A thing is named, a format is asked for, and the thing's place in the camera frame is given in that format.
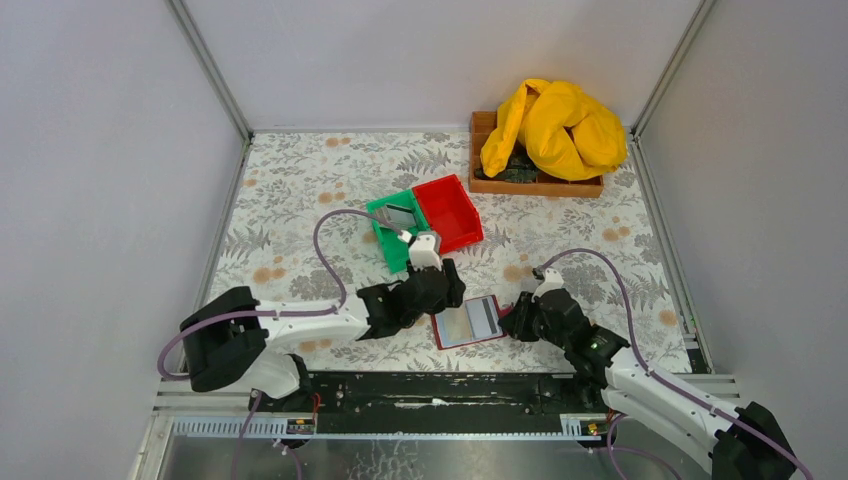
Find red leather card holder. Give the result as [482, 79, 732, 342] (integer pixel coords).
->
[431, 295, 509, 350]

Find green plastic bin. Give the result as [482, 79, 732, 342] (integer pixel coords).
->
[366, 190, 430, 274]

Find red plastic bin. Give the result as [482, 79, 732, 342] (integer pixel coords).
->
[412, 174, 484, 254]

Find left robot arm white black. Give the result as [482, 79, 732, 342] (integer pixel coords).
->
[174, 259, 465, 399]

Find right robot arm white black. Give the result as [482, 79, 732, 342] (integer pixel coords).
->
[499, 289, 798, 479]

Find silver cards in green bin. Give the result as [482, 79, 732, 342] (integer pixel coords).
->
[381, 204, 417, 230]

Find dark green item in tray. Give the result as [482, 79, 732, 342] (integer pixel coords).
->
[473, 150, 540, 184]

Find yellow cloth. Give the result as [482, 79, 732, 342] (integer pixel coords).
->
[480, 79, 627, 181]

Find wooden tray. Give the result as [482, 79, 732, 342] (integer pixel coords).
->
[468, 111, 604, 198]

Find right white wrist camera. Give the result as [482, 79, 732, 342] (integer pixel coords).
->
[532, 267, 564, 299]

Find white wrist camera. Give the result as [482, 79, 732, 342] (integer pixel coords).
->
[397, 230, 442, 271]
[532, 267, 564, 299]

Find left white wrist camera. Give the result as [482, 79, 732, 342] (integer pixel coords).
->
[397, 230, 442, 271]

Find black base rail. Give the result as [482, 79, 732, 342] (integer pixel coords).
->
[249, 371, 610, 435]

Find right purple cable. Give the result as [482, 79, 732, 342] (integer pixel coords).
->
[533, 248, 815, 480]

